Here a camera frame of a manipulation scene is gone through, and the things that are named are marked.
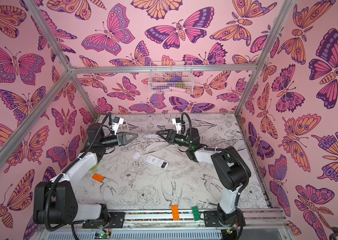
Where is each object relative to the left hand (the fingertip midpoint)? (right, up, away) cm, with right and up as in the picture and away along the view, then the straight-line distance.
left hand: (137, 136), depth 76 cm
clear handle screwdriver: (+6, 0, +3) cm, 7 cm away
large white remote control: (+8, -17, +17) cm, 25 cm away
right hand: (+10, +1, +4) cm, 11 cm away
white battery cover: (-6, -14, +21) cm, 26 cm away
